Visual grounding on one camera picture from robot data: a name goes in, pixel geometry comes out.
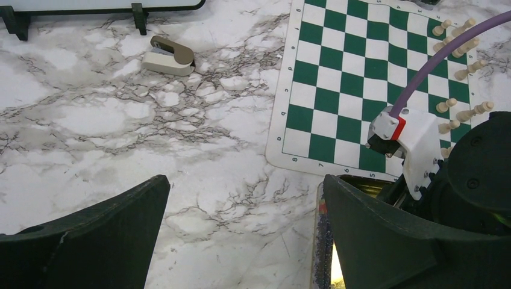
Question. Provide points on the gold tin white pieces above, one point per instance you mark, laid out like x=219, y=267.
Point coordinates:
x=326, y=271

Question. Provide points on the small tan clip object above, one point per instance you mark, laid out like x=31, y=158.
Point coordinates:
x=169, y=57

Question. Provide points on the white rook corner h1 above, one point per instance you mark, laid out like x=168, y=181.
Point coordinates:
x=461, y=29

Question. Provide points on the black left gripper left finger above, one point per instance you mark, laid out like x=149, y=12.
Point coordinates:
x=106, y=245

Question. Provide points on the white chess piece on board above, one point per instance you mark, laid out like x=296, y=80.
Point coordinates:
x=466, y=115

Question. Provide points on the white pawn far row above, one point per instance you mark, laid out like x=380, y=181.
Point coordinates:
x=438, y=46

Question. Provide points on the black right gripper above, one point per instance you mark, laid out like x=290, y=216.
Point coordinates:
x=471, y=190

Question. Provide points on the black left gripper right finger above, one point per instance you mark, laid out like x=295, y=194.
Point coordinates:
x=380, y=246

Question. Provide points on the small whiteboard on stand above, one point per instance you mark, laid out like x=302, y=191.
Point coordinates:
x=17, y=14

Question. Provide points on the green white chess board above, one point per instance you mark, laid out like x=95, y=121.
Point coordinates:
x=343, y=63

